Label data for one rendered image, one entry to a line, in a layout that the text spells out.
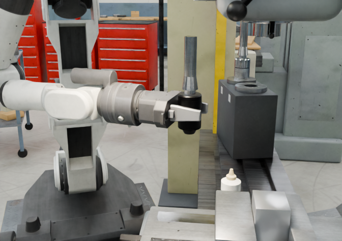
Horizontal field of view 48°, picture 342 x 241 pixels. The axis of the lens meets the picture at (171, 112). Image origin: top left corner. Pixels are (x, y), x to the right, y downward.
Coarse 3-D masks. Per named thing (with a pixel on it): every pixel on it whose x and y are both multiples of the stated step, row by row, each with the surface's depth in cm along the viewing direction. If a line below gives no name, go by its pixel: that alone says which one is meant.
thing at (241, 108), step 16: (224, 80) 124; (240, 80) 118; (224, 96) 117; (240, 96) 105; (256, 96) 105; (272, 96) 106; (224, 112) 118; (240, 112) 106; (256, 112) 106; (272, 112) 107; (224, 128) 118; (240, 128) 107; (256, 128) 108; (272, 128) 108; (224, 144) 119; (240, 144) 109; (256, 144) 109; (272, 144) 110
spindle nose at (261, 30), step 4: (256, 24) 67; (260, 24) 67; (264, 24) 66; (268, 24) 66; (276, 24) 66; (280, 24) 67; (256, 28) 67; (260, 28) 67; (264, 28) 66; (268, 28) 66; (276, 28) 66; (280, 28) 67; (256, 32) 67; (260, 32) 67; (264, 32) 66; (268, 32) 66; (276, 32) 67; (280, 32) 68; (256, 36) 68; (260, 36) 67; (264, 36) 67; (268, 36) 66; (276, 36) 67
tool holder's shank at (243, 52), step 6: (240, 24) 115; (246, 24) 114; (240, 30) 115; (246, 30) 115; (240, 36) 116; (246, 36) 115; (240, 42) 116; (246, 42) 116; (240, 48) 116; (246, 48) 116; (240, 54) 117; (246, 54) 117
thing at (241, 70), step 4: (236, 64) 118; (240, 64) 117; (244, 64) 116; (248, 64) 117; (236, 68) 118; (240, 68) 117; (244, 68) 117; (248, 68) 117; (236, 72) 118; (240, 72) 117; (244, 72) 117; (248, 72) 118; (236, 76) 118; (240, 76) 118; (244, 76) 117; (248, 76) 118
